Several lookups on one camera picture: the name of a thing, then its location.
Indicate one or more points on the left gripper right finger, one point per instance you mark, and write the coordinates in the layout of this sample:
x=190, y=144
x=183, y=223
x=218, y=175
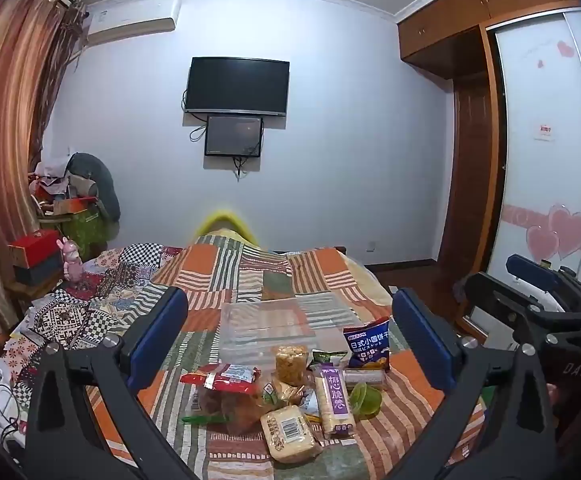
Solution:
x=517, y=440

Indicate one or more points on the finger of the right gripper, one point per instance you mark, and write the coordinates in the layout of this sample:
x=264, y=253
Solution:
x=532, y=273

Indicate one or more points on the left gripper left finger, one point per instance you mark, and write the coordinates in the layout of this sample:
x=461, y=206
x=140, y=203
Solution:
x=64, y=439

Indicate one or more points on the green candy stick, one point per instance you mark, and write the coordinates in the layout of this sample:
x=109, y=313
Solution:
x=204, y=419

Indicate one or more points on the green jelly cup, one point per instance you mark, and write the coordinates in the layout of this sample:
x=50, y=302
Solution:
x=365, y=400

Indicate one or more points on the blue biscuit bag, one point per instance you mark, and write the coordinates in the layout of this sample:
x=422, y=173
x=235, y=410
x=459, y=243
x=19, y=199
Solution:
x=369, y=345

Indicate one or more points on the red snack packet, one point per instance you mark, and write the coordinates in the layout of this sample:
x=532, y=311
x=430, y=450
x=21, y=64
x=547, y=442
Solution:
x=224, y=377

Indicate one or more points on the clear bag fried snacks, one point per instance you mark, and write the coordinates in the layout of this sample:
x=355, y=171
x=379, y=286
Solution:
x=243, y=411

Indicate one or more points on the purple label rice cracker pack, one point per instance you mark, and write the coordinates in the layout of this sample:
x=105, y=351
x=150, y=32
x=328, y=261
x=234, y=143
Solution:
x=334, y=408

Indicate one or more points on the orange label rice cracker pack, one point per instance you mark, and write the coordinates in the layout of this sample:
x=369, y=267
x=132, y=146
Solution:
x=279, y=394

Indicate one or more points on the clear plastic storage bin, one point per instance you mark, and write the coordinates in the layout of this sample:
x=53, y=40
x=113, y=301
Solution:
x=249, y=332

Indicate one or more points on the green seaweed snack packet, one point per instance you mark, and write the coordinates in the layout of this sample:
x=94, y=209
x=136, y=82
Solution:
x=328, y=358

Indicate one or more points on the pale cake block pack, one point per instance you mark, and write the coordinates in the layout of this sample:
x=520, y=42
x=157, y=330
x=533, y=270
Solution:
x=288, y=436

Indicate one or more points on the puffed corn snack pack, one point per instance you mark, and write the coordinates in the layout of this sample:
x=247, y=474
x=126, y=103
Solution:
x=291, y=364

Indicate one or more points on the right hand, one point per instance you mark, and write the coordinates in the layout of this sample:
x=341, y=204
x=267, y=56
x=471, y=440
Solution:
x=554, y=394

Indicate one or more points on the brown wooden door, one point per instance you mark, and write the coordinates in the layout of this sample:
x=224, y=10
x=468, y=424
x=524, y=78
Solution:
x=470, y=176

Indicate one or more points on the pink rabbit toy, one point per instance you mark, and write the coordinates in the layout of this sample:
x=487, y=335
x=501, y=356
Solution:
x=72, y=262

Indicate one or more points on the red and black box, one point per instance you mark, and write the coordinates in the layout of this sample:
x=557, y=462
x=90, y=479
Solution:
x=36, y=257

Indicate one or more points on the patchwork bed quilt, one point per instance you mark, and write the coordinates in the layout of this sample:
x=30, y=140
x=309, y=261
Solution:
x=220, y=268

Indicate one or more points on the wooden wardrobe with sliding doors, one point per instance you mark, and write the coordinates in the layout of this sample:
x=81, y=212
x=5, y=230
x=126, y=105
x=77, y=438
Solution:
x=531, y=52

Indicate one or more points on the striped orange curtain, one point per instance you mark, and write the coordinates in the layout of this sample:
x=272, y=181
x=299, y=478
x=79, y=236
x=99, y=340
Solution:
x=37, y=40

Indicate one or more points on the white air conditioner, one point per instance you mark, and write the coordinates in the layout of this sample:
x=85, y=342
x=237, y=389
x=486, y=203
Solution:
x=122, y=20

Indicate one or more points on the wall mounted black television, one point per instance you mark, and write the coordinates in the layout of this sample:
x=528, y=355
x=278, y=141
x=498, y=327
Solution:
x=250, y=86

